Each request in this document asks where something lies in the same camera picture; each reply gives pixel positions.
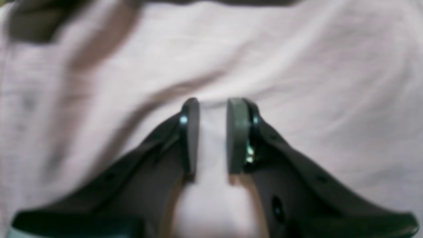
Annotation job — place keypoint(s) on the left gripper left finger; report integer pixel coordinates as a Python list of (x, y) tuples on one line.
[(130, 198)]

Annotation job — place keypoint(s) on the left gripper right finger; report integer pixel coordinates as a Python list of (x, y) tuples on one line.
[(299, 198)]

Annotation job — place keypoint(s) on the mauve t-shirt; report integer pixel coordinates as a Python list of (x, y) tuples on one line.
[(85, 81)]

